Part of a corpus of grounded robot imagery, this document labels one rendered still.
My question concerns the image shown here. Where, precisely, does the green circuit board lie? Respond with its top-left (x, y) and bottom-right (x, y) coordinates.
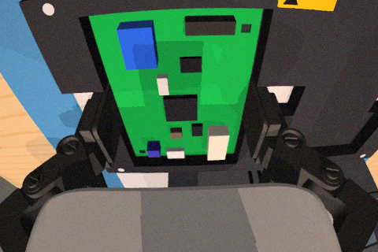
top-left (89, 8), bottom-right (263, 161)

